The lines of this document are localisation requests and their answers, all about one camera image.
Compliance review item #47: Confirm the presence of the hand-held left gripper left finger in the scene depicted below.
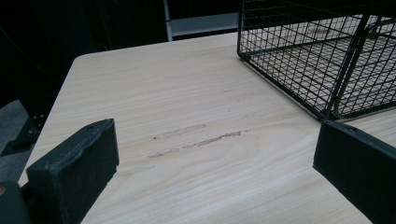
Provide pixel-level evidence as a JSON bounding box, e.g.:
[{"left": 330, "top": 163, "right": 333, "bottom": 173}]
[{"left": 25, "top": 118, "right": 120, "bottom": 224}]

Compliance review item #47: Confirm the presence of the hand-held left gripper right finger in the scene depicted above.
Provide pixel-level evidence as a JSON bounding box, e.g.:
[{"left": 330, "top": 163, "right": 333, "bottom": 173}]
[{"left": 313, "top": 119, "right": 396, "bottom": 224}]

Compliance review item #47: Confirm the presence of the black stand base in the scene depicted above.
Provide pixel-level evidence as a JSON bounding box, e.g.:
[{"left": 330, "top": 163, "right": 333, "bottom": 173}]
[{"left": 0, "top": 115, "right": 45, "bottom": 157}]

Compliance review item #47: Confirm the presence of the black wire mesh basket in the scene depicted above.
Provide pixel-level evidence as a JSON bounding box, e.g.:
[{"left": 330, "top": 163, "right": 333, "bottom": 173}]
[{"left": 236, "top": 0, "right": 396, "bottom": 121}]

